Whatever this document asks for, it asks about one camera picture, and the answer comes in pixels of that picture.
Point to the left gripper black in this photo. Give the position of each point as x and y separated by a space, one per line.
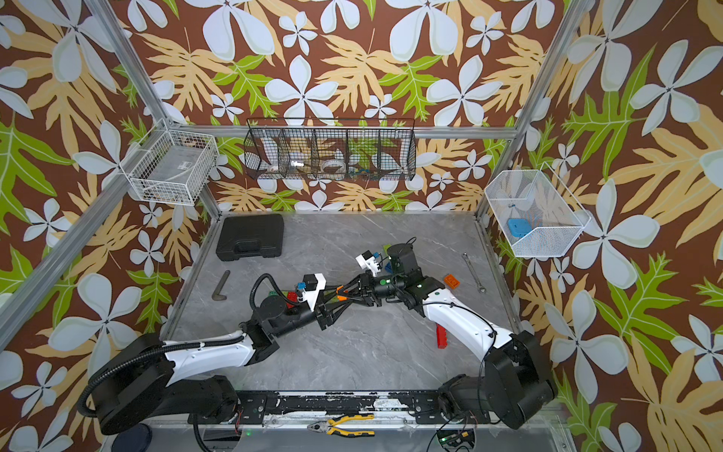
320 314

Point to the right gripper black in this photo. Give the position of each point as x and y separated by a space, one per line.
366 289

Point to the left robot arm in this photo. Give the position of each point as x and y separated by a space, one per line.
153 377

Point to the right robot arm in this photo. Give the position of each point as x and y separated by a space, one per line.
514 381

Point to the small orange upturned lego brick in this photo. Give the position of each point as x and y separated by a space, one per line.
451 282

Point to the long red lego brick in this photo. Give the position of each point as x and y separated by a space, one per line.
441 337

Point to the grey allen key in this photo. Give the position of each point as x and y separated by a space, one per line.
218 294

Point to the black plastic tool case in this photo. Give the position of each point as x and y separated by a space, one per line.
251 236

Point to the silver combination wrench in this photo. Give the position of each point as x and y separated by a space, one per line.
479 286

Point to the yellow black pliers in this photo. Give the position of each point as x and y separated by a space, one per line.
337 426

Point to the blue sponge in basket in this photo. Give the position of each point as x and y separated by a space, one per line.
519 227

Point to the black round disc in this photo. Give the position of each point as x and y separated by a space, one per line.
136 439

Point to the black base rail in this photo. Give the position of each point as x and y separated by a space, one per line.
416 407

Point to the aluminium frame post left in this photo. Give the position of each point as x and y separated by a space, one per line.
137 75

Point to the aluminium frame post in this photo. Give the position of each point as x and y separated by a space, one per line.
137 75
527 78

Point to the black wire basket centre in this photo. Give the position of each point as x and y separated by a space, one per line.
335 149

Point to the white wire basket left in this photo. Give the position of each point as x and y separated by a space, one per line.
171 165

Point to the white wire basket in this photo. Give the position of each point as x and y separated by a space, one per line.
544 199
171 165

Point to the white wire basket right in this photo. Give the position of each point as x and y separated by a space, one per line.
544 199

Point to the aluminium frame post right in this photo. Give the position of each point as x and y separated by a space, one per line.
527 78

